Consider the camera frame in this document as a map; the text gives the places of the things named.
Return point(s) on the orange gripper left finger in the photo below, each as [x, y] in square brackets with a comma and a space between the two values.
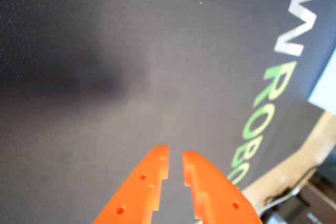
[136, 195]

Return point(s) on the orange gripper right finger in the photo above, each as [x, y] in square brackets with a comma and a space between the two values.
[220, 197]

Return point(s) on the dark mat with WOWROBO print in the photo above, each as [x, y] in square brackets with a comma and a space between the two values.
[131, 51]

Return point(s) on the dark brown furniture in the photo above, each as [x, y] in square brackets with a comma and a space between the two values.
[320, 203]

